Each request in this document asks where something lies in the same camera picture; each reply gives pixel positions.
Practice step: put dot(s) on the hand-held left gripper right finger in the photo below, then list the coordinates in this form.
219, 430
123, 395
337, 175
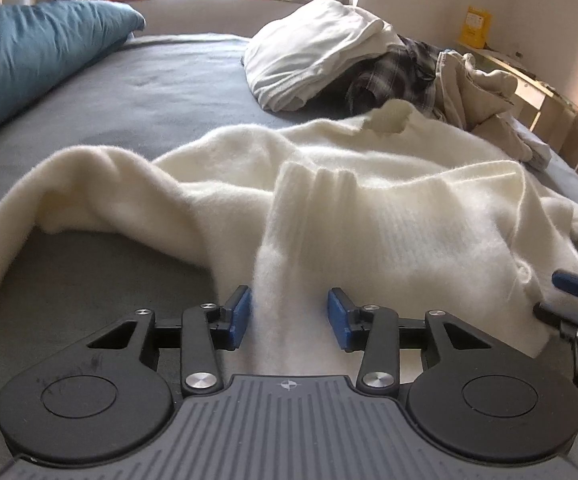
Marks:
337, 317

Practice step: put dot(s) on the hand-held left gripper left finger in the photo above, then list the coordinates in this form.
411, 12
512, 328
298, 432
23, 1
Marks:
239, 317

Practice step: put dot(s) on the cream knit sweater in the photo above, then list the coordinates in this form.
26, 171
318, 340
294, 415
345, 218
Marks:
394, 230

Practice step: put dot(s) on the light grey cloth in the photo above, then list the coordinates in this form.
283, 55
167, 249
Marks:
534, 147

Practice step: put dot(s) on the wooden desk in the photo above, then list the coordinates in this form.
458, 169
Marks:
544, 95

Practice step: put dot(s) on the beige pants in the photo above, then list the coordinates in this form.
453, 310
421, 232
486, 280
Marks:
474, 95

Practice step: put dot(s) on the dark plaid shirt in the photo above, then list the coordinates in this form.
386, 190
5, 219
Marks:
394, 77

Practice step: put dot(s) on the white folded garment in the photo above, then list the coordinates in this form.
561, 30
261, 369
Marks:
309, 50

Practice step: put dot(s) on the yellow box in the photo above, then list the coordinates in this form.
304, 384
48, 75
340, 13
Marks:
474, 27

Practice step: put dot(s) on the teal pillow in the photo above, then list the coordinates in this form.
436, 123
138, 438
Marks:
34, 55

